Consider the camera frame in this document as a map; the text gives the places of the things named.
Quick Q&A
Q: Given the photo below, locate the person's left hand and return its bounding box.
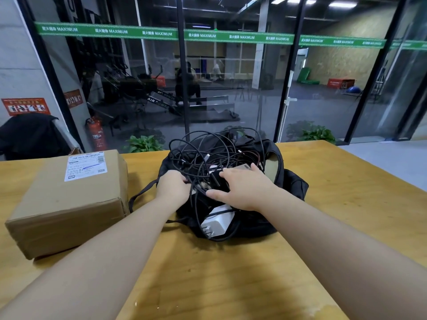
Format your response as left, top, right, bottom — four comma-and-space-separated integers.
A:
155, 169, 193, 211

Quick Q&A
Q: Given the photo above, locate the person's right hand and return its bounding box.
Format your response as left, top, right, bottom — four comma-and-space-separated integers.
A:
205, 163, 279, 213

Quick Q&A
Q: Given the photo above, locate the tangle of black cables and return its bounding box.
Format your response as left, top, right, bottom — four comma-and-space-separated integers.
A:
168, 127, 267, 242

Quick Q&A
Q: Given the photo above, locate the black fabric bag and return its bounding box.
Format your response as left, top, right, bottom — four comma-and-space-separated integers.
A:
128, 129, 310, 240

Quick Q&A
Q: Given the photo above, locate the white plug charger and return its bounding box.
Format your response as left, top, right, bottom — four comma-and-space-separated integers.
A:
200, 204, 236, 239

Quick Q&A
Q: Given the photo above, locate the brown cardboard box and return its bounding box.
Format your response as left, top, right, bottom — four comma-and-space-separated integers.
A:
5, 149, 130, 260

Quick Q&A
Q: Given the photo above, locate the person's left forearm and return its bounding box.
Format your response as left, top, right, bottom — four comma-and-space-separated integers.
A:
0, 196, 181, 320

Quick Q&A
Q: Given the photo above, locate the person's right forearm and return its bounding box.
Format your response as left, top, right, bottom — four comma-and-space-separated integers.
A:
257, 188, 427, 320

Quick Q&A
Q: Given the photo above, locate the green leafy plant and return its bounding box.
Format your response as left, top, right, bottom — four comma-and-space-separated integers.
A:
286, 120, 337, 145
223, 125, 246, 137
123, 135, 164, 154

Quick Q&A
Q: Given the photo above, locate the red fire extinguisher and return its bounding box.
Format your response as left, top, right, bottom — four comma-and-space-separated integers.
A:
85, 116, 108, 152

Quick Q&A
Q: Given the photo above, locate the wooden table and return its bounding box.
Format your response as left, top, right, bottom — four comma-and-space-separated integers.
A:
0, 140, 427, 320

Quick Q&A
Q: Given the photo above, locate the black exercise machine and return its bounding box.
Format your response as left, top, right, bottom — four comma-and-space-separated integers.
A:
103, 64, 182, 116

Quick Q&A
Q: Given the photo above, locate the grey chair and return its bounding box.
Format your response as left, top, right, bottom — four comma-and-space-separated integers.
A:
50, 120, 84, 156

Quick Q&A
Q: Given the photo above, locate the green gym mat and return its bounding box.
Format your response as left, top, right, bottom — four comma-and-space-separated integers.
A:
297, 67, 320, 85

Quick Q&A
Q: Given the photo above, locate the small orange door sign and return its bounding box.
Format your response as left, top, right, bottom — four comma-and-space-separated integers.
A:
63, 89, 84, 109

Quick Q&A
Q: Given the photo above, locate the red gym box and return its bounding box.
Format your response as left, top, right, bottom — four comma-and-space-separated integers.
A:
326, 78, 355, 89

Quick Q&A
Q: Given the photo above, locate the green glass marking strip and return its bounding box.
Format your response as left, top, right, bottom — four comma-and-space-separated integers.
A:
34, 21, 427, 51

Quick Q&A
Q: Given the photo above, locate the white glass door handle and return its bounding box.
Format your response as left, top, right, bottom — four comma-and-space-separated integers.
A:
277, 70, 298, 143

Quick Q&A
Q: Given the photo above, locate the orange wall safety sign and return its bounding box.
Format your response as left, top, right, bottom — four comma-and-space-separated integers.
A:
1, 97, 51, 117

